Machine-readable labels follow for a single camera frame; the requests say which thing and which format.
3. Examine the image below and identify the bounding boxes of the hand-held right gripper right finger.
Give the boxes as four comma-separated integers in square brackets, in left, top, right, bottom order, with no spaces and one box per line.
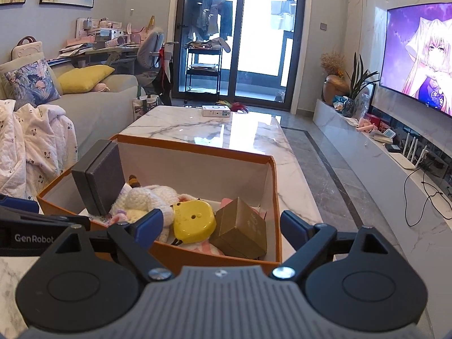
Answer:
[269,210,392,281]

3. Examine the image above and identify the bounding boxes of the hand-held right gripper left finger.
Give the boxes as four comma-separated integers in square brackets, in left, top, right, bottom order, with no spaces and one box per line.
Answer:
[47,209,175,282]

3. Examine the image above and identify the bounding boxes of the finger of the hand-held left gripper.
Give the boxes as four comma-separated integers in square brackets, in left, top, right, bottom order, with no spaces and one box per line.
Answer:
[0,196,39,214]
[0,214,91,232]

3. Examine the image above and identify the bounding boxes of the white crochet bunny doll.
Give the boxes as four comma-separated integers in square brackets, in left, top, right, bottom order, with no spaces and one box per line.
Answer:
[108,184,181,242]

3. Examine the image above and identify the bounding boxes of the yellow rounded plastic case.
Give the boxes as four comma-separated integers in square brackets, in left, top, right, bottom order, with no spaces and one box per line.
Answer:
[172,199,217,244]

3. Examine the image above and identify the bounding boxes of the gold cardboard box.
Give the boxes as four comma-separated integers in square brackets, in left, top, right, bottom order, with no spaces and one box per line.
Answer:
[211,197,268,260]

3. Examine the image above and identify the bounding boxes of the white pink striped plush toy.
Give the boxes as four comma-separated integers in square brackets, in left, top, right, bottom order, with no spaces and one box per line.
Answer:
[155,238,227,257]

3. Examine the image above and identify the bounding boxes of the dark grey gift box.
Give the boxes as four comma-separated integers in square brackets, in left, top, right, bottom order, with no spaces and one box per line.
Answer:
[71,139,125,220]

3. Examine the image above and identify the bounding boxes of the orange cardboard box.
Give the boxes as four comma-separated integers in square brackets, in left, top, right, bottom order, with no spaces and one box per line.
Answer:
[37,133,283,277]

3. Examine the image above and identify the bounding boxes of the white printed quilt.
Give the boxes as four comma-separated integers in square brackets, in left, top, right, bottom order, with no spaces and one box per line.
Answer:
[0,99,78,200]

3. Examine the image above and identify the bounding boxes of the white marble TV console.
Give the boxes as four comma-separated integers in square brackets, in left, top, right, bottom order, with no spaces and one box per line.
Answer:
[312,99,452,255]

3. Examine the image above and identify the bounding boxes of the printed shopping bag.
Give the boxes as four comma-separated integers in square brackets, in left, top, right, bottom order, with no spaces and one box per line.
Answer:
[132,95,160,121]

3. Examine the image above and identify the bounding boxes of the light grey sofa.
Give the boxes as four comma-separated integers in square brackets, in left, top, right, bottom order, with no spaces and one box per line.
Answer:
[0,56,139,156]

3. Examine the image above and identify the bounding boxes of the blue floral pillow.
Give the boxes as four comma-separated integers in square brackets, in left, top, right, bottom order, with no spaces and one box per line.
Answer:
[3,59,61,105]

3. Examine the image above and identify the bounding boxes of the small white device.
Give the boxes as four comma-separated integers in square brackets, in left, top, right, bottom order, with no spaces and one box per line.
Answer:
[372,129,396,144]

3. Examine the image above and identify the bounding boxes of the white wifi router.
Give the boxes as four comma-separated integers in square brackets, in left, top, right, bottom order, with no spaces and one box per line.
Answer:
[395,134,429,170]

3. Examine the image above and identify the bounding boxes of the red feather toy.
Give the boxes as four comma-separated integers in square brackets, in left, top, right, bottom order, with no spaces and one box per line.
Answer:
[216,101,249,114]

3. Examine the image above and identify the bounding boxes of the small white box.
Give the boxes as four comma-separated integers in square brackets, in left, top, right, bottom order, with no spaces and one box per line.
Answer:
[201,105,232,117]

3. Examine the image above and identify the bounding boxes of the gold vase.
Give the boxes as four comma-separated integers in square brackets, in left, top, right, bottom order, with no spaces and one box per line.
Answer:
[324,74,350,106]

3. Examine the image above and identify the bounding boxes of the yellow pillow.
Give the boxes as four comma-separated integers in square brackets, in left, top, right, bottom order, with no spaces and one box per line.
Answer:
[56,64,116,94]

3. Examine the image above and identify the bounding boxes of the white bear-shaped bag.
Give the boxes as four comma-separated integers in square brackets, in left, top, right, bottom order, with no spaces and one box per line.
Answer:
[10,36,44,60]

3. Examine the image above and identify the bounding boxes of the green potted plant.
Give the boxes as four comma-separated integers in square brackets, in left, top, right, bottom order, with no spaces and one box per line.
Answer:
[344,52,380,101]

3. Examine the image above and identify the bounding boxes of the dried flower bunch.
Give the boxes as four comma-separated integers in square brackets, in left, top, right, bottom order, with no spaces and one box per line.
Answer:
[320,51,346,76]

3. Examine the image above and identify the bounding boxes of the black rolling cart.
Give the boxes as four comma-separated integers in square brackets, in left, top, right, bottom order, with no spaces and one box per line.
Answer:
[184,42,223,107]

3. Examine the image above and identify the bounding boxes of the grey office chair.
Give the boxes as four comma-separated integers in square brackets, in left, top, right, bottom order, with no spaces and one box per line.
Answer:
[136,31,173,105]

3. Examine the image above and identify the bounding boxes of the grey study desk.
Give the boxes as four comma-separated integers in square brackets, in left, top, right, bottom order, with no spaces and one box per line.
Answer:
[47,44,142,75]

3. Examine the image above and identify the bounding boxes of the pile of desk clutter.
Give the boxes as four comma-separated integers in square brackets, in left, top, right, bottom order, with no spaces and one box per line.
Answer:
[58,16,165,57]

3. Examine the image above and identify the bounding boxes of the glass sliding door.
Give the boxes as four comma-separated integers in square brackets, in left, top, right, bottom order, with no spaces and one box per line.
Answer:
[175,0,313,114]

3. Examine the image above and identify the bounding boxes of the hanging dark clothes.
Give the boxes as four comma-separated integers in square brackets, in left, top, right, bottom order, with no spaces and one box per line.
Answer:
[187,0,234,41]

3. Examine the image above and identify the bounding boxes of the black cable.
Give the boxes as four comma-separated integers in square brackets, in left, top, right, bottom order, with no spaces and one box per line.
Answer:
[404,168,452,227]

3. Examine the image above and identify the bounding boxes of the wall-mounted television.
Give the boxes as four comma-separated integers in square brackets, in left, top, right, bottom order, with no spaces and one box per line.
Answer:
[379,2,452,118]

